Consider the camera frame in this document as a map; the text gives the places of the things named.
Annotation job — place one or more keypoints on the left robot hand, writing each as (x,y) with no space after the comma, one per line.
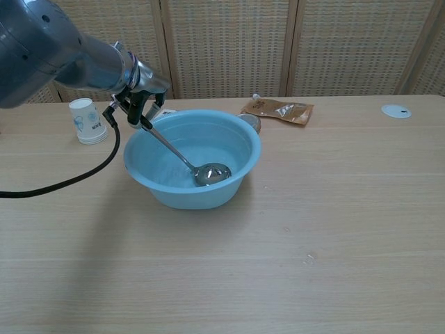
(149,81)

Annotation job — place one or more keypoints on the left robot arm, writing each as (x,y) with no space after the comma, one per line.
(52,52)

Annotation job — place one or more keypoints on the light blue bowl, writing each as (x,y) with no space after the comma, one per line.
(174,195)

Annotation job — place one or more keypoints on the white plastic cup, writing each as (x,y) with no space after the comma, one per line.
(87,121)

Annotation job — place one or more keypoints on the bamboo folding screen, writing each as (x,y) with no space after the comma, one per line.
(243,45)

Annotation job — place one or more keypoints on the round metal tin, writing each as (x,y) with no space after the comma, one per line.
(252,121)

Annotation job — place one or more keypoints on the brown spout pouch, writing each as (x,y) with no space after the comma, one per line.
(278,109)

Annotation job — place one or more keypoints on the white round grommet cover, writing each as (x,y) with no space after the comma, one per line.
(394,110)

